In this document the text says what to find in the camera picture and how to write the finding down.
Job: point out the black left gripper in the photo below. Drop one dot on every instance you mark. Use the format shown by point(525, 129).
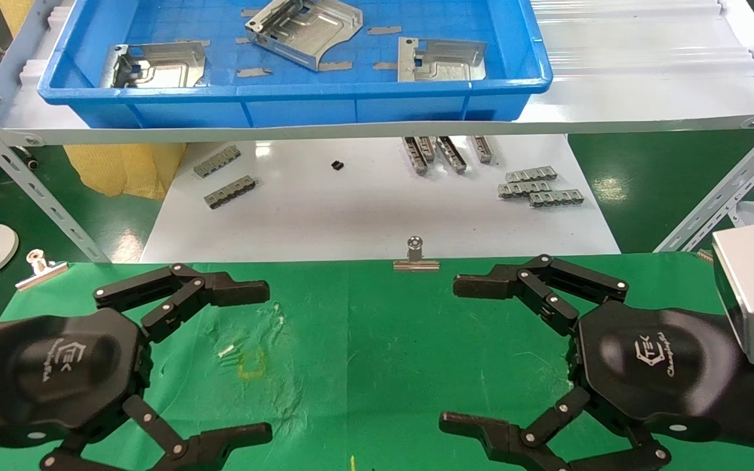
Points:
point(56, 373)

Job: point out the bent sheet metal bracket part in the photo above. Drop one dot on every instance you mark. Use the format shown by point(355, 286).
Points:
point(311, 29)

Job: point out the flat sheet metal plate part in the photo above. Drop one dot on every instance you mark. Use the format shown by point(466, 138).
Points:
point(449, 62)

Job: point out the sheet metal part blue clip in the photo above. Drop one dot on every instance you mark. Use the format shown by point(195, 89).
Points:
point(161, 69)

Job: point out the green cloth mat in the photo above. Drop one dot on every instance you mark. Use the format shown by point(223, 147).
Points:
point(383, 340)

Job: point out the silver binder clip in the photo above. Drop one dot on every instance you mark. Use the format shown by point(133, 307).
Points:
point(416, 265)
point(42, 273)

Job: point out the small grey slotted metal part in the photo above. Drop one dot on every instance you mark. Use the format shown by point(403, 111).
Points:
point(524, 189)
point(556, 197)
point(427, 148)
point(451, 154)
point(230, 191)
point(414, 156)
point(216, 161)
point(483, 149)
point(531, 174)

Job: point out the yellow woven sack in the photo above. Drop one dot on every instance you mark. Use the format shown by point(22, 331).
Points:
point(125, 170)

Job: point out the small white screw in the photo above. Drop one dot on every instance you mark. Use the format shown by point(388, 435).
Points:
point(226, 351)

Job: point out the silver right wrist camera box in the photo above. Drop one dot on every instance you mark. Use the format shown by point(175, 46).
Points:
point(753, 291)

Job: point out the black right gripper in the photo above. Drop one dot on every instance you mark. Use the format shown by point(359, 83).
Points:
point(658, 360)

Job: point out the blue plastic bin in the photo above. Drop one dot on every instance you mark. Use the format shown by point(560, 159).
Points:
point(298, 111)

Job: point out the yellow board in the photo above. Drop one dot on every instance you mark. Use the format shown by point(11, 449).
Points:
point(14, 13)

